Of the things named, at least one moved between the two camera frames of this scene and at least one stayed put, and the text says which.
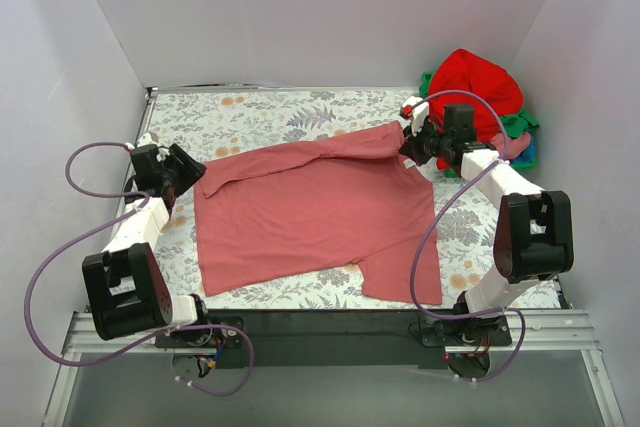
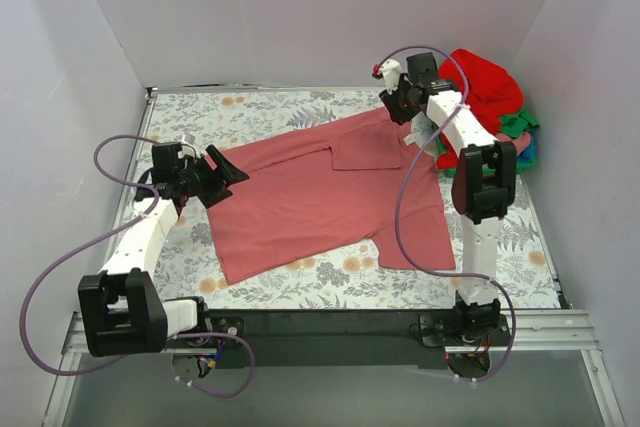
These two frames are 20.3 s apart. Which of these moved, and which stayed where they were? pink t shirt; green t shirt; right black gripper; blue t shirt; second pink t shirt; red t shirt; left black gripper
Moved: pink t shirt; left black gripper; right black gripper
Stayed: green t shirt; second pink t shirt; red t shirt; blue t shirt
